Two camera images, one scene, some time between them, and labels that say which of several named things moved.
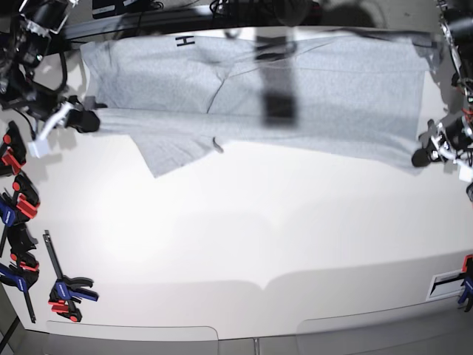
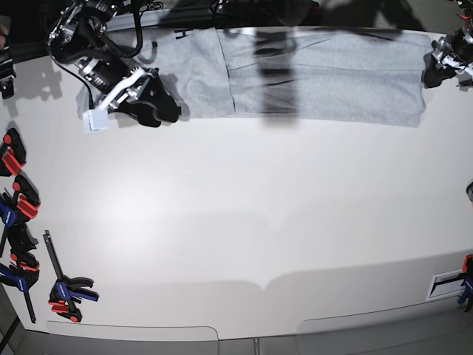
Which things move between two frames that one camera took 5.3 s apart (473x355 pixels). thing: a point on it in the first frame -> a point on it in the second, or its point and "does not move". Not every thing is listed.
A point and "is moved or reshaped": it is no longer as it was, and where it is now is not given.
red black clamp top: x=12 y=151 does not move
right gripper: x=66 y=115 -> x=144 y=96
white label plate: x=446 y=283 does not move
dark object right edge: x=469 y=191 does not move
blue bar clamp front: x=65 y=291 does not move
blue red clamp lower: x=22 y=274 does not move
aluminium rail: x=159 y=20 does not move
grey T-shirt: x=344 y=95 is moved or reshaped
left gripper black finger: x=422 y=157 -> x=434 y=77
